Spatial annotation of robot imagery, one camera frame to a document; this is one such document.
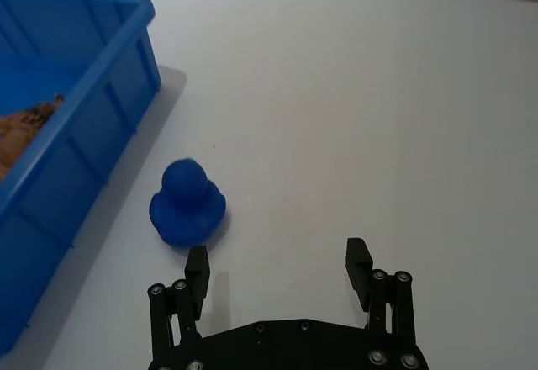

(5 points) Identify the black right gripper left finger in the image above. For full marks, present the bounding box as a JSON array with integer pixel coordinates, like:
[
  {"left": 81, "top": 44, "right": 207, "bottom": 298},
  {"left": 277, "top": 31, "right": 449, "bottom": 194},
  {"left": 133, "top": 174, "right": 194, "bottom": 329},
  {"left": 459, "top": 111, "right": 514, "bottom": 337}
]
[{"left": 146, "top": 245, "right": 211, "bottom": 370}]

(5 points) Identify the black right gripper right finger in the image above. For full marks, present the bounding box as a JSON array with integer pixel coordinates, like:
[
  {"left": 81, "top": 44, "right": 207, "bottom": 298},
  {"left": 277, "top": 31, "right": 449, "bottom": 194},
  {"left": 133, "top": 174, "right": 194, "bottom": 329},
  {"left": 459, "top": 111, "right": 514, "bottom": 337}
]
[{"left": 345, "top": 237, "right": 418, "bottom": 352}]

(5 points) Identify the blue rubber duck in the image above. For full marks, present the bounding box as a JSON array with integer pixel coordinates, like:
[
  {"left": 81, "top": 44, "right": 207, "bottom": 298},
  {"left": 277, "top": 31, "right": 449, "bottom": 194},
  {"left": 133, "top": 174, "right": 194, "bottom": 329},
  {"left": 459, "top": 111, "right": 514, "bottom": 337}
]
[{"left": 149, "top": 158, "right": 228, "bottom": 250}]

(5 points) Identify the blue plastic bin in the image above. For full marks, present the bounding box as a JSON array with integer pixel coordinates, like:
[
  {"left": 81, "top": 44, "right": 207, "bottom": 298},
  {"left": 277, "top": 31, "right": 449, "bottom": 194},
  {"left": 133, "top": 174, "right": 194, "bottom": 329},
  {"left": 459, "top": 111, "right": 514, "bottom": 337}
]
[{"left": 0, "top": 0, "right": 162, "bottom": 357}]

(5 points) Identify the brown plush toy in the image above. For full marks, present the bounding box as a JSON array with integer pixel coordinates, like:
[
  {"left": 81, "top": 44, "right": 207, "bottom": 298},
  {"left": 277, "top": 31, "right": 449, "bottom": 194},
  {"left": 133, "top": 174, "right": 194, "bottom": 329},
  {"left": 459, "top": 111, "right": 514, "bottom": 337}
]
[{"left": 0, "top": 93, "right": 66, "bottom": 179}]

